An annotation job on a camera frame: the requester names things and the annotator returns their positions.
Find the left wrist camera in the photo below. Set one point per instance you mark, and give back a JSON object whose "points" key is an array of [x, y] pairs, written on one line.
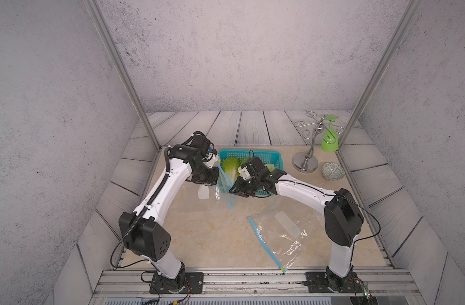
{"points": [[211, 159]]}

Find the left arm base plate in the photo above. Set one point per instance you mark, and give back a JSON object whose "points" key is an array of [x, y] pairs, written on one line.
{"points": [[186, 283]]}

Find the chinese cabbage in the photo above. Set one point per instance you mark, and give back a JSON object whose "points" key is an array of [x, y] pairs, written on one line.
{"points": [[270, 167], [230, 167]]}

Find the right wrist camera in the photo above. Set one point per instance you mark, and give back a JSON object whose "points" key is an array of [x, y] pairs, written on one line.
{"points": [[244, 172]]}

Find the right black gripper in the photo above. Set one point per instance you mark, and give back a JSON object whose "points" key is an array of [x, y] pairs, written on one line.
{"points": [[239, 189]]}

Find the silver metal cup rack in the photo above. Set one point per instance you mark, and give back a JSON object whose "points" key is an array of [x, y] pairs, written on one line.
{"points": [[306, 161]]}

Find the aluminium frame post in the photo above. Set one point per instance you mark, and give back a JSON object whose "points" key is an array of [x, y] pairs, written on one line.
{"points": [[112, 50], [392, 45]]}

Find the clear zipper bag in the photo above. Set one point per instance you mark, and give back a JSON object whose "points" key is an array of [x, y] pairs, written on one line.
{"points": [[216, 198], [282, 234]]}

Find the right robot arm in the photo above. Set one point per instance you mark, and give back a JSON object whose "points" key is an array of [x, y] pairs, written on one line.
{"points": [[342, 215]]}

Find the left aluminium frame post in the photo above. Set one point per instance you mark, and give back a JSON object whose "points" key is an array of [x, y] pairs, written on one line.
{"points": [[112, 50]]}

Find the teal plastic basket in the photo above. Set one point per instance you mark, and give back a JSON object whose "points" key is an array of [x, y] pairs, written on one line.
{"points": [[266, 157]]}

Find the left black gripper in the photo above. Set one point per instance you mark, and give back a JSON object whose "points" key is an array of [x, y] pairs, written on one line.
{"points": [[212, 180]]}

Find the aluminium front rail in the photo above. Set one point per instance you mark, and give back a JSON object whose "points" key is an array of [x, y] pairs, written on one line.
{"points": [[381, 285]]}

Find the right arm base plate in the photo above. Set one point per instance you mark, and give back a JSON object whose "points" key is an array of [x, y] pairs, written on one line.
{"points": [[326, 282]]}

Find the right aluminium frame post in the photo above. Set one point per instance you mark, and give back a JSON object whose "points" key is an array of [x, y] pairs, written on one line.
{"points": [[392, 45]]}

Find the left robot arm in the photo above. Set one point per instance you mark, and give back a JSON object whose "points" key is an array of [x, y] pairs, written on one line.
{"points": [[142, 230]]}

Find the green plastic goblet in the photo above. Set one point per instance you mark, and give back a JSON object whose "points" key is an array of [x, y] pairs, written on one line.
{"points": [[330, 142]]}

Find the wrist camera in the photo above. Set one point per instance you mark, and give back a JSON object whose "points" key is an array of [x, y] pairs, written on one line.
{"points": [[211, 159], [244, 172]]}

